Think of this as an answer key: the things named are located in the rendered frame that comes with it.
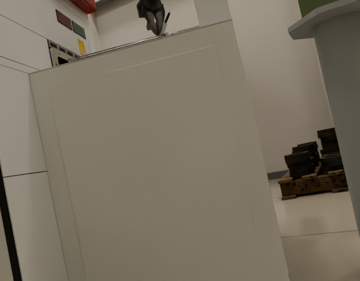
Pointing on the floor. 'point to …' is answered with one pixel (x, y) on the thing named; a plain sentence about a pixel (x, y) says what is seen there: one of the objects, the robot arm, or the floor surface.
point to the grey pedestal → (345, 90)
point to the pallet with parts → (314, 168)
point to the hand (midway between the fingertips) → (157, 31)
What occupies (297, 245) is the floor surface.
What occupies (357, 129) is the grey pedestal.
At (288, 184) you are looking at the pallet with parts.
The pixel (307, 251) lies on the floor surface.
